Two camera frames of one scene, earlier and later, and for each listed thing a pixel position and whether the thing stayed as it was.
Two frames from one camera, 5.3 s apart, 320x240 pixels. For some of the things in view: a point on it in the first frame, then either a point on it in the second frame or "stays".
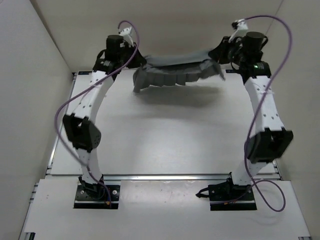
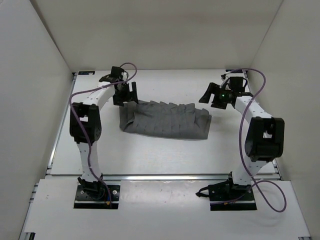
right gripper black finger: [220, 53] -> [211, 88]
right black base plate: [225, 196] stays
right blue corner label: [231, 71] stays
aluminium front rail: [182, 176] stays
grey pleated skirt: [162, 72] -> [158, 119]
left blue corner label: [84, 72] stays
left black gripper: [139, 59] -> [130, 96]
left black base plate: [95, 196] stays
